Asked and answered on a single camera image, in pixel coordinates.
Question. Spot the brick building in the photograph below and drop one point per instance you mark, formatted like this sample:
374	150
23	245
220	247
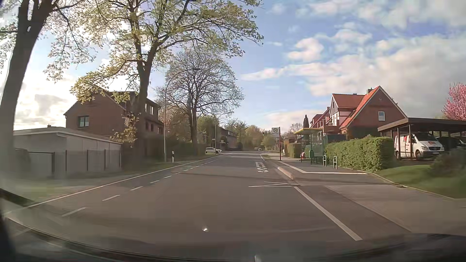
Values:
227	137

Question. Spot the row of trees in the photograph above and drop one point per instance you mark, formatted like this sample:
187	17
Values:
255	134

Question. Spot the white parked car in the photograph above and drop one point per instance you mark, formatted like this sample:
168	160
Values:
212	150

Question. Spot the bare branched tree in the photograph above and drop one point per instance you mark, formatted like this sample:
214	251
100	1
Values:
193	109

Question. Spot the bus stop sign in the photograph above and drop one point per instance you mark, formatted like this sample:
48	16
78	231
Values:
279	140

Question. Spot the small green hedge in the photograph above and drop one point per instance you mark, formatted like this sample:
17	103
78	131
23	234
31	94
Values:
293	150

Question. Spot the dark hedge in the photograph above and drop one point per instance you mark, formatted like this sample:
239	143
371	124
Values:
171	149

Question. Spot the grey asphalt road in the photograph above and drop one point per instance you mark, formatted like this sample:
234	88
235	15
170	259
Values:
218	196

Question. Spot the bus shelter with yellow roof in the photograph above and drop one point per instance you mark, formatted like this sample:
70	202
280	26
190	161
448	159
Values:
311	143

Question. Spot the tall leafy tree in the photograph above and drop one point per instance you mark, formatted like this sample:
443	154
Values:
142	80

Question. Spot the metal bicycle stand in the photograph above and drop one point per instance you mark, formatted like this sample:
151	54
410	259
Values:
335	162

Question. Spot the car's own bonnet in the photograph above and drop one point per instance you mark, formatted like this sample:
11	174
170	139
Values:
233	251

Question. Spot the road markings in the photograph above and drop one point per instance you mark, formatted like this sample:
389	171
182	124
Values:
327	214

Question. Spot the dark brick house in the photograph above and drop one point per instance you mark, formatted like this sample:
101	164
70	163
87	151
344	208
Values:
105	116

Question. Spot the trimmed green hedge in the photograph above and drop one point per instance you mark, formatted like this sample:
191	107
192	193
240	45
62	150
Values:
360	153

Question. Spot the red brick gabled house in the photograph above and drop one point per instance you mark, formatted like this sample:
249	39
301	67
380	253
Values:
367	112

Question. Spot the grey metal fence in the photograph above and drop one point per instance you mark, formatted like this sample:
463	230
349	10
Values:
72	162

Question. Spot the grass verge with path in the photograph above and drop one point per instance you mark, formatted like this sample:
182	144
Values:
65	183

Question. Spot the grey paved pavement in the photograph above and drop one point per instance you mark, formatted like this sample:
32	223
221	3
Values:
393	203

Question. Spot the grey flat-roofed garage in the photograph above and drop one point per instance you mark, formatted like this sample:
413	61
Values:
54	140

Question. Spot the white van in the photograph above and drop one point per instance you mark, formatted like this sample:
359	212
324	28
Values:
418	145

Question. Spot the dark flat-roofed carport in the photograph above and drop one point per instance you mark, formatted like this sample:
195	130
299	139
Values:
422	125

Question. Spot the green lawn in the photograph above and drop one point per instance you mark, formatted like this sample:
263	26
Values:
426	178

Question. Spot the dark parked car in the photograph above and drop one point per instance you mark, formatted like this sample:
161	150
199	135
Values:
451	142

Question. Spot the dark green bush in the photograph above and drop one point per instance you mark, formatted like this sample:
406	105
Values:
449	162

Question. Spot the thick dark tree trunk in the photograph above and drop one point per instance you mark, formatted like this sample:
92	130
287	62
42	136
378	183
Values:
14	87

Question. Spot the pink blossoming tree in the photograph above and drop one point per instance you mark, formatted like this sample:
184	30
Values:
457	103

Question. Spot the lamp post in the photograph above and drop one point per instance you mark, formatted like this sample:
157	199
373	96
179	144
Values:
164	123

